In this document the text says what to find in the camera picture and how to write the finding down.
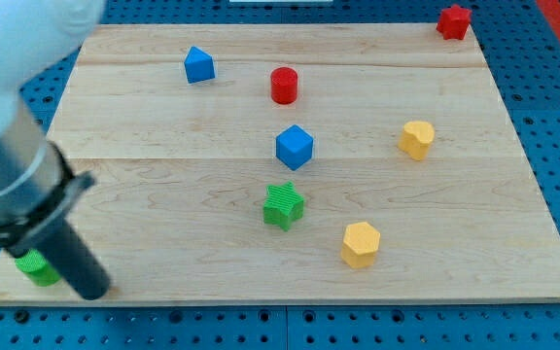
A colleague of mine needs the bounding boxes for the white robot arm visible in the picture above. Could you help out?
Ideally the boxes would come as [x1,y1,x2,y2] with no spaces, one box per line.
[0,0,105,248]

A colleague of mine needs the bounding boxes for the green star block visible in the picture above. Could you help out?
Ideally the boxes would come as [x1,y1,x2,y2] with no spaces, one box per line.
[262,182,305,231]

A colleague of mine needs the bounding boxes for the blue cube block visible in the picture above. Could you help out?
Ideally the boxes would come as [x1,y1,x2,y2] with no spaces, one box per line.
[275,124,314,171]

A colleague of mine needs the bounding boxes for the wooden board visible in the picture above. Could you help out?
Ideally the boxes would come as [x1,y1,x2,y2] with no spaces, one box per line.
[0,22,560,307]

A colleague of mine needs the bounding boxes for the red cylinder block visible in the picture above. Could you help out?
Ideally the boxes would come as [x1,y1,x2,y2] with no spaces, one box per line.
[270,67,298,104]

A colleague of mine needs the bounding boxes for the yellow hexagon block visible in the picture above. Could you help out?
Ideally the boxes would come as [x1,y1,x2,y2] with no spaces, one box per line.
[340,222,381,268]

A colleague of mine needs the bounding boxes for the blue pentagon block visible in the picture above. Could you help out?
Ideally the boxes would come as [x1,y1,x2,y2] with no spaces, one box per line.
[184,46,215,84]

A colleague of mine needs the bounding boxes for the yellow heart block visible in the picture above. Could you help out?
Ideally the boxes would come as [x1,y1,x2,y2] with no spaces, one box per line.
[398,121,436,161]

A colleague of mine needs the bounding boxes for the red star block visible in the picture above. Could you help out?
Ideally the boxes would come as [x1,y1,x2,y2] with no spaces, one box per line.
[437,4,473,40]

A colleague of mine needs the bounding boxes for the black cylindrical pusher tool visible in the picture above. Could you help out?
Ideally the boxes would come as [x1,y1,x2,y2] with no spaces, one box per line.
[6,219,111,300]

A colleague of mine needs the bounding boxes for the green cylinder block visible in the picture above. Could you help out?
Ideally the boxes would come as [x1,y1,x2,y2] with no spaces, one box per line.
[15,250,60,287]

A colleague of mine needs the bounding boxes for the blue pegboard base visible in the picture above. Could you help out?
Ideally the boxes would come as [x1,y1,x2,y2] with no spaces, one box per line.
[0,1,560,350]

